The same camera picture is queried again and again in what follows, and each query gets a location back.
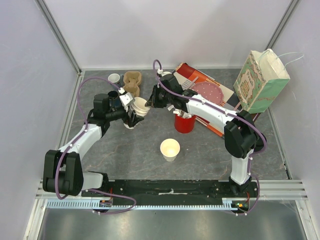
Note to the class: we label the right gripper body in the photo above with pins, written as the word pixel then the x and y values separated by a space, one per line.
pixel 158 97

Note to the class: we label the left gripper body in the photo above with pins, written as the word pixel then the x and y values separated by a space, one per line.
pixel 119 114

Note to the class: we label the single white paper cup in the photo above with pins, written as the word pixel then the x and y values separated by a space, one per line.
pixel 169 149

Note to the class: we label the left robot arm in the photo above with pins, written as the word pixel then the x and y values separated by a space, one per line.
pixel 63 173

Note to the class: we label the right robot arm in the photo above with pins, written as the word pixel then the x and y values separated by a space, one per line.
pixel 242 139

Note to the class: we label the dark blue ceramic mug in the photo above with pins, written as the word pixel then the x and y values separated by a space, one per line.
pixel 113 96

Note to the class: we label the white stir sticks bundle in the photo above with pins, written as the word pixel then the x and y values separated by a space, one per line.
pixel 179 113

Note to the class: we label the cardboard cup carrier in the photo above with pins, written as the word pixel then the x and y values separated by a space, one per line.
pixel 132 81

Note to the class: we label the red cup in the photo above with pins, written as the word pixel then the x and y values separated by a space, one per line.
pixel 184 125

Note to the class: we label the colourful magazine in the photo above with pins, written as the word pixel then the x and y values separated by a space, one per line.
pixel 188 76

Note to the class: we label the white grey ceramic mug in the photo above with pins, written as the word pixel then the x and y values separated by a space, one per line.
pixel 114 78

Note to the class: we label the pink polka dot plate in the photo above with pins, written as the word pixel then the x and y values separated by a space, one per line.
pixel 210 91

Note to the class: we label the green paper gift bag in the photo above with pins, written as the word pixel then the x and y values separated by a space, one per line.
pixel 261 79

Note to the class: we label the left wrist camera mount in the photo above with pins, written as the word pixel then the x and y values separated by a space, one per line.
pixel 126 100

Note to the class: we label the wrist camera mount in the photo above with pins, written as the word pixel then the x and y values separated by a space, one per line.
pixel 163 74
pixel 126 100

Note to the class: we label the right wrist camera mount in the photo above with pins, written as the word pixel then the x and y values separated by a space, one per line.
pixel 163 74

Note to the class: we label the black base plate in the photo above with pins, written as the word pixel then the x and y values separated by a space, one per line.
pixel 212 188

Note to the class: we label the aluminium frame rail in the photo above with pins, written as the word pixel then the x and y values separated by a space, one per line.
pixel 58 34

